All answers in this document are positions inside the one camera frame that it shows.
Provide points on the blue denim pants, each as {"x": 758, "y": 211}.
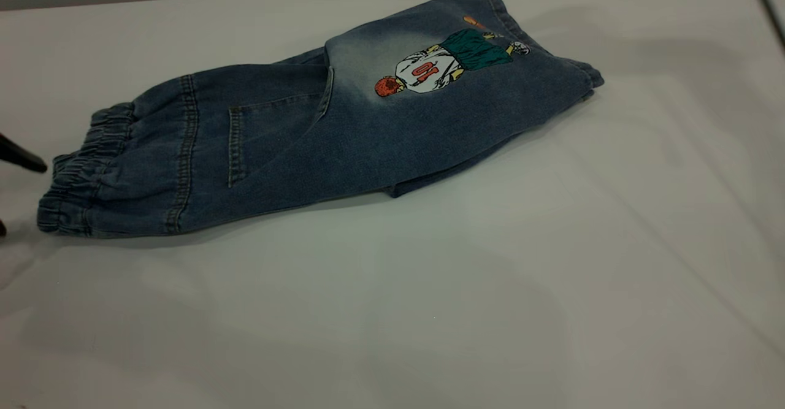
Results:
{"x": 276, "y": 139}

